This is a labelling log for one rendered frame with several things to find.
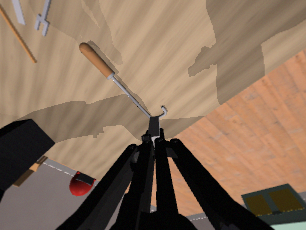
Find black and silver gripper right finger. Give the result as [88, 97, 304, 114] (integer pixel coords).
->
[153, 116, 275, 230]

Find steel hook with wooden handle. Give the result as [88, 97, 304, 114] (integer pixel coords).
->
[82, 44, 167, 119]

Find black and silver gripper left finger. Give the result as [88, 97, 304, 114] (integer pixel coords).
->
[55, 117, 155, 230]

